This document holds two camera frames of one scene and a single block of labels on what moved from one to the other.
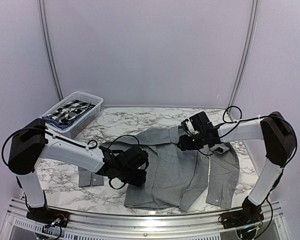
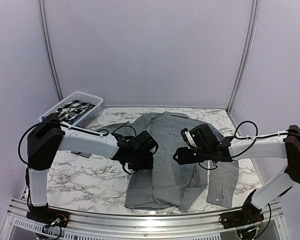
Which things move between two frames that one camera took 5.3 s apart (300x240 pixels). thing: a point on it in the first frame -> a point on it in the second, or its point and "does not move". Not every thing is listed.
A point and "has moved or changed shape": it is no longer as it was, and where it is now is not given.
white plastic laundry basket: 74,115 does not move
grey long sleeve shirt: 161,175 has moved or changed shape
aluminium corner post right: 247,52 does not move
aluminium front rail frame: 85,226 does not move
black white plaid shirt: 64,115 does not move
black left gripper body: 128,177 -> 140,162
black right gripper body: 197,144 -> 202,155
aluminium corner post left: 44,25 does not move
